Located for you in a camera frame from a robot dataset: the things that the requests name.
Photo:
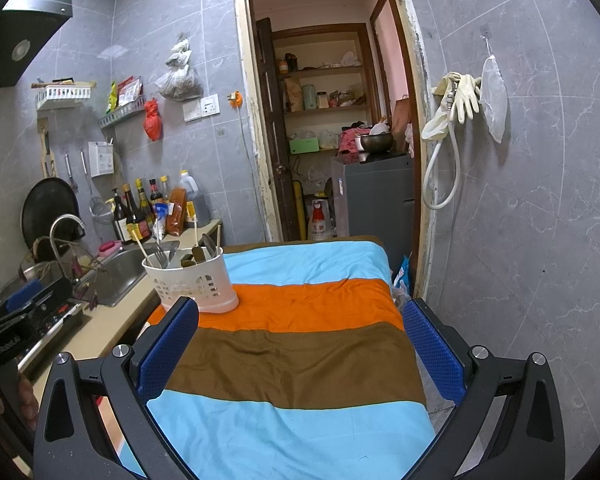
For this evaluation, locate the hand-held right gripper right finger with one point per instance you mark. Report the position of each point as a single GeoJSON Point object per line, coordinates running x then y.
{"type": "Point", "coordinates": [432, 355]}

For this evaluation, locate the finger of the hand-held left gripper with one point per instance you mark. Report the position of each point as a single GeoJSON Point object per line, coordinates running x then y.
{"type": "Point", "coordinates": [55, 297]}
{"type": "Point", "coordinates": [25, 294]}

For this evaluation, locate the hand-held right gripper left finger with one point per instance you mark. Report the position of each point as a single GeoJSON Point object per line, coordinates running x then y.
{"type": "Point", "coordinates": [167, 355]}

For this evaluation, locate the white plastic utensil basket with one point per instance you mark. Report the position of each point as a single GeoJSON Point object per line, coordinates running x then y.
{"type": "Point", "coordinates": [205, 290]}

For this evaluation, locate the silver fork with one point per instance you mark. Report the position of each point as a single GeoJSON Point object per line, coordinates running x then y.
{"type": "Point", "coordinates": [161, 255]}

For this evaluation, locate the gold spoon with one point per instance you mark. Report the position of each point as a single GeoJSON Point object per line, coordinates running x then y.
{"type": "Point", "coordinates": [197, 254]}

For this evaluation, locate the person's left hand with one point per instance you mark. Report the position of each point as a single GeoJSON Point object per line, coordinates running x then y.
{"type": "Point", "coordinates": [27, 402]}

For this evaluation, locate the steel pot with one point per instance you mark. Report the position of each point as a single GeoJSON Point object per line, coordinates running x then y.
{"type": "Point", "coordinates": [37, 275]}

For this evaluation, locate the induction cooker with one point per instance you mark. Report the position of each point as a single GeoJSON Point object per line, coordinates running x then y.
{"type": "Point", "coordinates": [67, 320]}

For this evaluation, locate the beige kitchen counter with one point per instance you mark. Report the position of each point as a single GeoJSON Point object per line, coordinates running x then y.
{"type": "Point", "coordinates": [110, 325]}

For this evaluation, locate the pink dish brush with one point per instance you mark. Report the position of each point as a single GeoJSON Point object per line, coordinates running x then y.
{"type": "Point", "coordinates": [110, 246]}

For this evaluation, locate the steel sink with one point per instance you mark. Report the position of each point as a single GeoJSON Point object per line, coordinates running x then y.
{"type": "Point", "coordinates": [125, 270]}

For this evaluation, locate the steel faucet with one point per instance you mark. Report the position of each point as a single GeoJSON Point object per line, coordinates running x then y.
{"type": "Point", "coordinates": [62, 219]}

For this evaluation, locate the black wok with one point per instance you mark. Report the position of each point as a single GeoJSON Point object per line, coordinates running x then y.
{"type": "Point", "coordinates": [45, 210]}

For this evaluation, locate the metal mesh strainer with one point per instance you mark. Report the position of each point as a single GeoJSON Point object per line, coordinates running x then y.
{"type": "Point", "coordinates": [100, 210]}

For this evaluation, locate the yellow pump bottle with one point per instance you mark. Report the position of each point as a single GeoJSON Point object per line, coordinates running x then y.
{"type": "Point", "coordinates": [110, 215]}

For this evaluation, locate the yellow label soy sauce bottle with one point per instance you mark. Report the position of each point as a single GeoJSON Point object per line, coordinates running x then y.
{"type": "Point", "coordinates": [136, 220]}

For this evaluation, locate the striped blanket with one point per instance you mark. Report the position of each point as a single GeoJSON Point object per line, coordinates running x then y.
{"type": "Point", "coordinates": [290, 360]}

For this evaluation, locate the metal peeler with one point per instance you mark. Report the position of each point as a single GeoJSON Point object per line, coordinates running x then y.
{"type": "Point", "coordinates": [70, 172]}

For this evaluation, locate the blue and white packet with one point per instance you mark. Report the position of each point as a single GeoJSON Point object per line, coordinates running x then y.
{"type": "Point", "coordinates": [161, 225]}

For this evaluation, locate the dark sauce bottle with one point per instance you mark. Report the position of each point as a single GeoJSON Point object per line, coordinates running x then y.
{"type": "Point", "coordinates": [145, 200]}

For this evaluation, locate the brown spice bag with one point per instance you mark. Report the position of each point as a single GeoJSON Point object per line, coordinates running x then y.
{"type": "Point", "coordinates": [176, 212]}

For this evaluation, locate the red label sauce bottle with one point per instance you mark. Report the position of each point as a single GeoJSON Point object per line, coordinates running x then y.
{"type": "Point", "coordinates": [155, 192]}

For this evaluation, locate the wooden hanging board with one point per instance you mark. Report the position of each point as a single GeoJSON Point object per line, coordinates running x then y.
{"type": "Point", "coordinates": [46, 150]}

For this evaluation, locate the yellow cap bottle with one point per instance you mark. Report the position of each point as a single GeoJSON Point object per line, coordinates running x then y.
{"type": "Point", "coordinates": [165, 190]}

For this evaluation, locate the red and white bag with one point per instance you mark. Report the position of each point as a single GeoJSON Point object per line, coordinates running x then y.
{"type": "Point", "coordinates": [320, 222]}

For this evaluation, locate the red plastic bag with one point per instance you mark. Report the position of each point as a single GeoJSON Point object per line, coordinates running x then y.
{"type": "Point", "coordinates": [152, 122]}

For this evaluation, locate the green seasoning packet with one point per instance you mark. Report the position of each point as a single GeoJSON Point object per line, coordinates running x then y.
{"type": "Point", "coordinates": [111, 97]}

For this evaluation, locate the red seasoning packet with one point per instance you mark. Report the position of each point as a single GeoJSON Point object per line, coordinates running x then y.
{"type": "Point", "coordinates": [130, 91]}

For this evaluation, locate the metal bowl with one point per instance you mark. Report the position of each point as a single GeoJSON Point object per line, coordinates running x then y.
{"type": "Point", "coordinates": [376, 142]}

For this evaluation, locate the red cloth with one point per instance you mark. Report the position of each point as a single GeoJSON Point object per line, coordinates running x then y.
{"type": "Point", "coordinates": [349, 142]}

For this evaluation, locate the cream rubber glove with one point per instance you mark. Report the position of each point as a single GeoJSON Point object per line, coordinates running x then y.
{"type": "Point", "coordinates": [467, 100]}
{"type": "Point", "coordinates": [436, 125]}

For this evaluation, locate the brown board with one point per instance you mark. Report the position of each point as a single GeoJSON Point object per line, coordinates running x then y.
{"type": "Point", "coordinates": [401, 120]}

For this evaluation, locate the green box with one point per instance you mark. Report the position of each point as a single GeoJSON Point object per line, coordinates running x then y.
{"type": "Point", "coordinates": [304, 146]}

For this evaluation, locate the clear plastic bag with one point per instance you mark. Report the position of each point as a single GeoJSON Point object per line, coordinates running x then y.
{"type": "Point", "coordinates": [180, 82]}

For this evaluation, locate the brown wooden door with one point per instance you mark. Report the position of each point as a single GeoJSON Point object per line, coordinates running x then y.
{"type": "Point", "coordinates": [272, 125]}

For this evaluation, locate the black range hood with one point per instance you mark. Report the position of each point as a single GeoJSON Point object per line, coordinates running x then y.
{"type": "Point", "coordinates": [25, 35]}

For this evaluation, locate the white mesh bag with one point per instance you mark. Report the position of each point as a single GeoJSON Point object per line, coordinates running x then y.
{"type": "Point", "coordinates": [495, 100]}

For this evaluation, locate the orange plug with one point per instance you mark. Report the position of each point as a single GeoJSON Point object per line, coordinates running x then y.
{"type": "Point", "coordinates": [235, 99]}

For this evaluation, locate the green jar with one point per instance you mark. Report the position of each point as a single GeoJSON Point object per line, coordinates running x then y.
{"type": "Point", "coordinates": [309, 97]}

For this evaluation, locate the brown paper bag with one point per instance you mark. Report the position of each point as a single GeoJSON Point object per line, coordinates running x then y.
{"type": "Point", "coordinates": [293, 95]}

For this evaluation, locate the wooden shelf unit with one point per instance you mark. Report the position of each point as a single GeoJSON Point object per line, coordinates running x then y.
{"type": "Point", "coordinates": [330, 71]}

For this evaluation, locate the white wall holder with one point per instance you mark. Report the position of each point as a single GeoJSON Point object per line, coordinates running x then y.
{"type": "Point", "coordinates": [101, 159]}

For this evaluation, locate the grey wall shelf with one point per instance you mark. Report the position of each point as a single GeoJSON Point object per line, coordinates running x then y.
{"type": "Point", "coordinates": [120, 114]}

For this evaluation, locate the white wall basket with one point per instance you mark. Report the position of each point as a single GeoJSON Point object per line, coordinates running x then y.
{"type": "Point", "coordinates": [62, 96]}

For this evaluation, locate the white light switch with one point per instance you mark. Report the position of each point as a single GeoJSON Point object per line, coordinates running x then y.
{"type": "Point", "coordinates": [192, 111]}

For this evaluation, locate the white wall socket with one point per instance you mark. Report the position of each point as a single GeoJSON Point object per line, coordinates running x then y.
{"type": "Point", "coordinates": [209, 106]}

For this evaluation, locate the cream door frame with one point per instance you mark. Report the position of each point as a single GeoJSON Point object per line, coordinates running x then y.
{"type": "Point", "coordinates": [240, 85]}

